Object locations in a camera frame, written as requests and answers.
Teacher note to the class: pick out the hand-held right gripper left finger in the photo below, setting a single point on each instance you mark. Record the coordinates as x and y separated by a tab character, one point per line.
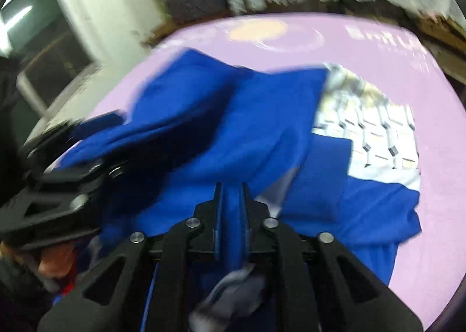
217	222

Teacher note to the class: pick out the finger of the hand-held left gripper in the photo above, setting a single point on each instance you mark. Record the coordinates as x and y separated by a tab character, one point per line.
47	142
83	175

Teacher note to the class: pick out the pink printed blanket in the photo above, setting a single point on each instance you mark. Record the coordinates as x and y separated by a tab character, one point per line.
437	135

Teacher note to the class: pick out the blue red white hooded jacket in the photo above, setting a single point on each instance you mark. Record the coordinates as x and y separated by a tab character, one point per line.
218	117

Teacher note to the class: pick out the person's left hand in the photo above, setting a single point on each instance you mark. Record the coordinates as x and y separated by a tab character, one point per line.
56	261

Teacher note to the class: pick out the window with white frame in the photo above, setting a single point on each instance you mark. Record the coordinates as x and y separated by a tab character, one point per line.
43	44

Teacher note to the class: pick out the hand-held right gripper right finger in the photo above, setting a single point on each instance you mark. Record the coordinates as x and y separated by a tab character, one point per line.
247	222

